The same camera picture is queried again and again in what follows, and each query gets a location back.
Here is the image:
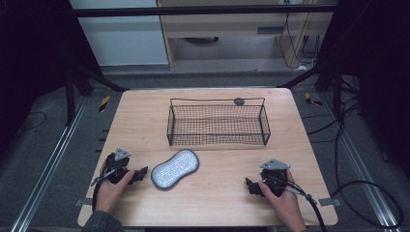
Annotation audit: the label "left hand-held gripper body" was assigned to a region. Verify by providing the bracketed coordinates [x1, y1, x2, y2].
[102, 147, 132, 186]

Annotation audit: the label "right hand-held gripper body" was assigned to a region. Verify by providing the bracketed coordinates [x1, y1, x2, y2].
[259, 159, 292, 197]

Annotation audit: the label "person's right hand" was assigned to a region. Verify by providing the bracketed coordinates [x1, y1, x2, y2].
[258, 169, 301, 223]

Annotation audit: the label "person's left hand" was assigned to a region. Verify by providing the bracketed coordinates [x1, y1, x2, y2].
[95, 169, 136, 214]

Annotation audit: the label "grey oval scrubbing pad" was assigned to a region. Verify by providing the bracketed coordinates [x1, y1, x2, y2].
[150, 148, 200, 190]

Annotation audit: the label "grey tape strip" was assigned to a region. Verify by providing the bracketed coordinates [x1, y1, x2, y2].
[73, 197, 95, 208]
[317, 197, 342, 208]

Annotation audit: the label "yellow black tape marker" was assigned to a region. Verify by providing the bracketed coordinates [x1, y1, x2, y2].
[304, 92, 324, 107]
[98, 95, 111, 114]

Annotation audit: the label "black metal stand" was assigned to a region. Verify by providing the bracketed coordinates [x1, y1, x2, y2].
[63, 61, 130, 128]
[278, 47, 344, 120]

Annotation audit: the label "white cabinet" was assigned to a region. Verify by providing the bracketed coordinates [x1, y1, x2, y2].
[69, 0, 170, 68]

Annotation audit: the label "black curtain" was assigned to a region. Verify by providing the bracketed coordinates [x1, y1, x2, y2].
[0, 0, 103, 162]
[314, 0, 410, 182]

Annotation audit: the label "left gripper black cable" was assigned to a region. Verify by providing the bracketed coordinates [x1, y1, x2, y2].
[90, 167, 118, 213]

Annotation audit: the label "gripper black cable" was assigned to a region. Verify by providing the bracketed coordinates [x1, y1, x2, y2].
[90, 167, 118, 213]
[266, 175, 329, 232]

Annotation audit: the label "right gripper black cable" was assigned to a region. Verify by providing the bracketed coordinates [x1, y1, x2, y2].
[266, 175, 329, 232]

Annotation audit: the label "black wire mesh basket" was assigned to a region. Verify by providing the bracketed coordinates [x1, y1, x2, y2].
[166, 97, 272, 147]

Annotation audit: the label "aluminium floor rail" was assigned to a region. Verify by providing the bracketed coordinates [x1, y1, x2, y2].
[9, 96, 90, 232]
[318, 93, 400, 232]

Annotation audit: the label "thin black floor cable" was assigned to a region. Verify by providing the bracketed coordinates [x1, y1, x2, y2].
[16, 110, 48, 135]

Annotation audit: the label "black looped floor cable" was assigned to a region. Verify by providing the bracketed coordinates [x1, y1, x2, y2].
[331, 96, 405, 230]

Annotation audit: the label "black cables under desk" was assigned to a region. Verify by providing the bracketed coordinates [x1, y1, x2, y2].
[278, 11, 322, 70]

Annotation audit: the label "black horizontal frame bar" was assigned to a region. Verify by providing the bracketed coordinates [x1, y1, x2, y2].
[69, 4, 338, 18]

